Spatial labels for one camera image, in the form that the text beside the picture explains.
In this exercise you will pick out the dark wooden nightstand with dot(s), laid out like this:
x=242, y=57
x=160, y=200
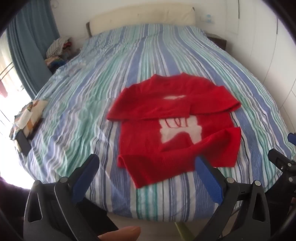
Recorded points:
x=219, y=41

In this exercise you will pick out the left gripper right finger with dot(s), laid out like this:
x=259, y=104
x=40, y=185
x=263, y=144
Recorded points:
x=252, y=221

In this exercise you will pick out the red hanging garment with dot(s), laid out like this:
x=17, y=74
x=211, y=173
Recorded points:
x=3, y=91

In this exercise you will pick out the cream padded headboard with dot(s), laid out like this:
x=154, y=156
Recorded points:
x=161, y=13

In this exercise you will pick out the striped blue green bedspread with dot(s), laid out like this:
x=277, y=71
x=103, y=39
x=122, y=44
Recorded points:
x=81, y=93

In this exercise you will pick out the black phone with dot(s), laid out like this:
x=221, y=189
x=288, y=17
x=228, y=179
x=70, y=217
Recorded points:
x=24, y=145

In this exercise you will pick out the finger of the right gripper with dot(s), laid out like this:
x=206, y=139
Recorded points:
x=292, y=138
x=280, y=161

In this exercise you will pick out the blue wall socket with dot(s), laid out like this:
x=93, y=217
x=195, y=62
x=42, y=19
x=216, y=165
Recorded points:
x=207, y=18

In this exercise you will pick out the red knit sweater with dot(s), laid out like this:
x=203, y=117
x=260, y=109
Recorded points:
x=166, y=122

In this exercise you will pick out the teal blue curtain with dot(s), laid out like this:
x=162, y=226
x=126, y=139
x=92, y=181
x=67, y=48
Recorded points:
x=30, y=34

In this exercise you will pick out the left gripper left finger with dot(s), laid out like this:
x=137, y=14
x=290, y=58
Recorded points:
x=51, y=212

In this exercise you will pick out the pile of clothes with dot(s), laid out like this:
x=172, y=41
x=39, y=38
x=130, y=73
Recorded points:
x=59, y=53

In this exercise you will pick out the person's left hand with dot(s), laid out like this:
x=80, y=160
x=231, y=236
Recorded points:
x=129, y=233

